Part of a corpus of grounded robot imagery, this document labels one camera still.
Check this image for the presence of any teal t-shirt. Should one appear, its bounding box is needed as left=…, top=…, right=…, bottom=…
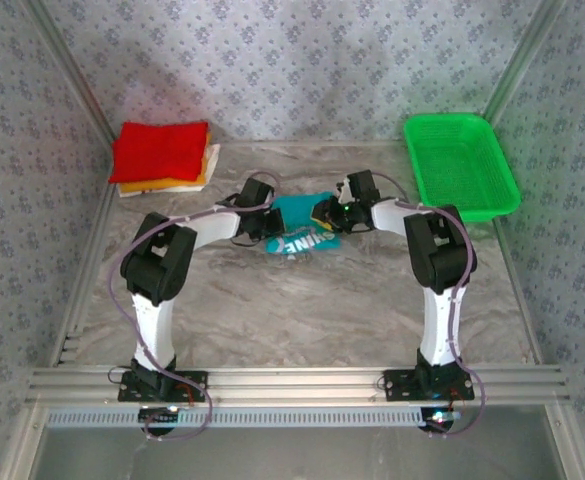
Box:
left=264, top=191, right=344, bottom=258

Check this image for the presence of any white folded t-shirt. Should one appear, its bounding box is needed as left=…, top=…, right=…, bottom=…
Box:
left=118, top=143, right=222, bottom=199

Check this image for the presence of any green plastic basket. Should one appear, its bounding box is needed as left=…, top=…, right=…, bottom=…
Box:
left=402, top=112, right=522, bottom=224

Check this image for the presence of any orange folded t-shirt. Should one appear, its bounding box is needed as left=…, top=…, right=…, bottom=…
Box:
left=119, top=130, right=213, bottom=194

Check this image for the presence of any red folded t-shirt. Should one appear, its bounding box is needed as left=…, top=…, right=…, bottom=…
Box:
left=107, top=119, right=209, bottom=184

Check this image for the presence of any black controller board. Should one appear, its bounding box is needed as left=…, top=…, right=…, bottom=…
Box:
left=421, top=407, right=462, bottom=435
left=138, top=405, right=181, bottom=435

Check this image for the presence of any aluminium mounting rail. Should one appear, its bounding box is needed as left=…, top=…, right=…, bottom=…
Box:
left=26, top=366, right=571, bottom=404

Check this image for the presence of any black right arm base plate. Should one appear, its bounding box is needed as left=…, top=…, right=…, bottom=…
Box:
left=382, top=369, right=476, bottom=402

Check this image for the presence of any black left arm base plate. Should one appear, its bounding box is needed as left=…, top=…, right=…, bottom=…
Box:
left=117, top=370, right=209, bottom=404

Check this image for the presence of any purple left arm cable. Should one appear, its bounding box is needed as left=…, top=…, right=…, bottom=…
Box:
left=109, top=171, right=278, bottom=442

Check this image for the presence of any grey slotted cable duct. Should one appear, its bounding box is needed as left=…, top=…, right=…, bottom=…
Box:
left=46, top=407, right=423, bottom=429

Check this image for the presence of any aluminium frame post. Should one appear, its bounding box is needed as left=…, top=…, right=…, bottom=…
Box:
left=480, top=0, right=569, bottom=124
left=24, top=0, right=119, bottom=144
left=0, top=403, right=49, bottom=480
left=544, top=402, right=585, bottom=480

